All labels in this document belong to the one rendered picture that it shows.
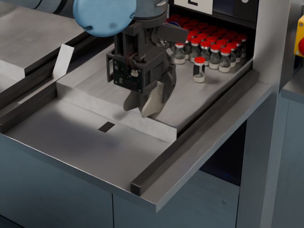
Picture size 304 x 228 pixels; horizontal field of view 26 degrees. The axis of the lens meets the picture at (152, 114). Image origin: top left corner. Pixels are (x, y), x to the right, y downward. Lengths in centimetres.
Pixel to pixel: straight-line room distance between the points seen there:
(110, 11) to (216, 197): 82
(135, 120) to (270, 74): 29
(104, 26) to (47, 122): 42
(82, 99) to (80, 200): 68
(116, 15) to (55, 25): 71
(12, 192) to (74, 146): 96
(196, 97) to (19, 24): 48
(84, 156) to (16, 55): 36
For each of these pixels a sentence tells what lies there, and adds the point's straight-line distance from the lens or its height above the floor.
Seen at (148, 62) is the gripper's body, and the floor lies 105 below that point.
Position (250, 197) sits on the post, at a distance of 146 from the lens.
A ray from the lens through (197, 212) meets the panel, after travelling 157.
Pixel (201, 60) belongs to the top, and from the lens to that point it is 124.
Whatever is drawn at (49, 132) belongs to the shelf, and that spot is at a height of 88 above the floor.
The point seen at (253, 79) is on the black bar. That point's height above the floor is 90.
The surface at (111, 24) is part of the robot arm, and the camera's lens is 78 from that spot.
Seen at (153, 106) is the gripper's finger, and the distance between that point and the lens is 107.
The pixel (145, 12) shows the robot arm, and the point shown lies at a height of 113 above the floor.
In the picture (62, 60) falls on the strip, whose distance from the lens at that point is 128.
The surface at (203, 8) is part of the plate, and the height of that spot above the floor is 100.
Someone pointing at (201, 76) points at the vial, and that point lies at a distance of 125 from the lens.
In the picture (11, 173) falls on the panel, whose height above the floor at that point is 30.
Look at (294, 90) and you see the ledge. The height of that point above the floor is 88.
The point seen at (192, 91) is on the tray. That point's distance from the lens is 124.
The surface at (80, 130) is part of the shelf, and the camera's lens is 114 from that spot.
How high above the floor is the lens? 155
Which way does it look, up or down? 35 degrees down
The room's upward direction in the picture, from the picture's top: straight up
